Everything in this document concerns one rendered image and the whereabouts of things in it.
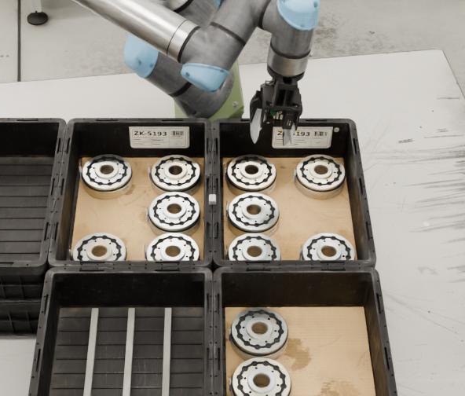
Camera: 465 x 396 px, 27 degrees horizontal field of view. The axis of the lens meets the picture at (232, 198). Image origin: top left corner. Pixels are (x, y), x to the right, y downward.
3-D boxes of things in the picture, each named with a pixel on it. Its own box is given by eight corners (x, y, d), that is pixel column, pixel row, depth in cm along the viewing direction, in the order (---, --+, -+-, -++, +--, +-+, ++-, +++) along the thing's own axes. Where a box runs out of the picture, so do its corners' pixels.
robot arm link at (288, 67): (269, 31, 181) (313, 35, 182) (265, 51, 184) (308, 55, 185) (270, 57, 176) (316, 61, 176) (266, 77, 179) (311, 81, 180)
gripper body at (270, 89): (258, 130, 186) (267, 81, 178) (256, 100, 192) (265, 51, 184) (298, 133, 187) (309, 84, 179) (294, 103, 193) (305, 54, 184)
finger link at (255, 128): (241, 155, 194) (258, 122, 187) (241, 134, 198) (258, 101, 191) (256, 159, 194) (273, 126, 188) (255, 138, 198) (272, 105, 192)
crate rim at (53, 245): (68, 126, 206) (67, 117, 205) (211, 126, 207) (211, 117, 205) (47, 275, 179) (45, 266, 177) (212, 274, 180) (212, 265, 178)
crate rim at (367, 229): (211, 126, 207) (212, 117, 205) (353, 126, 208) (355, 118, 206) (213, 274, 180) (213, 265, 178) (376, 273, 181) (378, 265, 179)
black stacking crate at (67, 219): (74, 159, 213) (68, 119, 205) (210, 159, 214) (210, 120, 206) (54, 306, 186) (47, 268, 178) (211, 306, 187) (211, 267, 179)
